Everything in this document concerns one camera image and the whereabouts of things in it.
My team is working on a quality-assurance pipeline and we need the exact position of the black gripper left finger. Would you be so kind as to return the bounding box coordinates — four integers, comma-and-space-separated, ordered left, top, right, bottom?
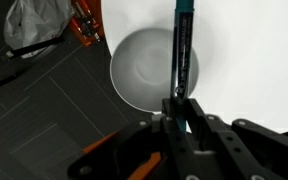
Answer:
67, 97, 199, 180

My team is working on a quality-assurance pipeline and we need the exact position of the orange black clamp set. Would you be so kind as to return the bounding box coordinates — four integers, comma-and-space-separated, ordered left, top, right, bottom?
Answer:
68, 0, 106, 48

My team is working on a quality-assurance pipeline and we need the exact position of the white round bowl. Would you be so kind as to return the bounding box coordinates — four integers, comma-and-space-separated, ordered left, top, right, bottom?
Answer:
109, 27, 200, 114

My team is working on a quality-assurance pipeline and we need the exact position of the black stand leg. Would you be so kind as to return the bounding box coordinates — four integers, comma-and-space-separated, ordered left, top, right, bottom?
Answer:
0, 34, 66, 94

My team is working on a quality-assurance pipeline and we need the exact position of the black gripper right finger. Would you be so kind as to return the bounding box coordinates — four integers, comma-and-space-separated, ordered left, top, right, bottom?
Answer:
178, 98, 288, 180

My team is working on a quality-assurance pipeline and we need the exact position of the teal black marker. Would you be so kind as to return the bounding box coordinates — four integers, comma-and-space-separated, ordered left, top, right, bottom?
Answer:
169, 0, 197, 134

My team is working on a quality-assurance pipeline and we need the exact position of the white plastic bag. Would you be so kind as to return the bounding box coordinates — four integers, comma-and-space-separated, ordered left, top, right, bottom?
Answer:
3, 0, 76, 52

